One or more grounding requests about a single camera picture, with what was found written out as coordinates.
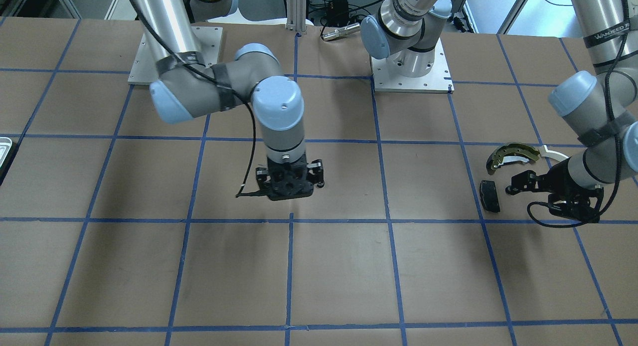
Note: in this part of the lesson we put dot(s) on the aluminium frame post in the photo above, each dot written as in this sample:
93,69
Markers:
296,16

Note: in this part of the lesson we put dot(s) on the silver ribbed metal tray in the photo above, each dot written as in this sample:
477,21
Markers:
6,151

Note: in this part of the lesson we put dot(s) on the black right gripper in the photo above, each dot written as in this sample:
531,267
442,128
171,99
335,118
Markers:
316,174

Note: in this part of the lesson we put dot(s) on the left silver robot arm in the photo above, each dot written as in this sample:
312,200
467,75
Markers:
595,106

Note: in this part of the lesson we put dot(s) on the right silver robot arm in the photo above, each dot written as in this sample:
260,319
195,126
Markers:
187,87

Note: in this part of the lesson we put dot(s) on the black brake pad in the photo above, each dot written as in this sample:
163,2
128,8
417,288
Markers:
488,196

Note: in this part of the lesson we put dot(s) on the olive brake shoe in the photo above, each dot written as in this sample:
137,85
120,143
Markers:
511,153

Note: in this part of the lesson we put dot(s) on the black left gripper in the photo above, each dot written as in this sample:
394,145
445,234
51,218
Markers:
562,178

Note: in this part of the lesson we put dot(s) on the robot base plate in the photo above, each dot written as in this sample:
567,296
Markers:
412,71

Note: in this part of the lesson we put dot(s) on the white curved plastic bracket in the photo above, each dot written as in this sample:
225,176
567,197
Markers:
545,152

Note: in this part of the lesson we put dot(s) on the silver cylinder tool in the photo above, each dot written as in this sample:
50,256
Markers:
341,32

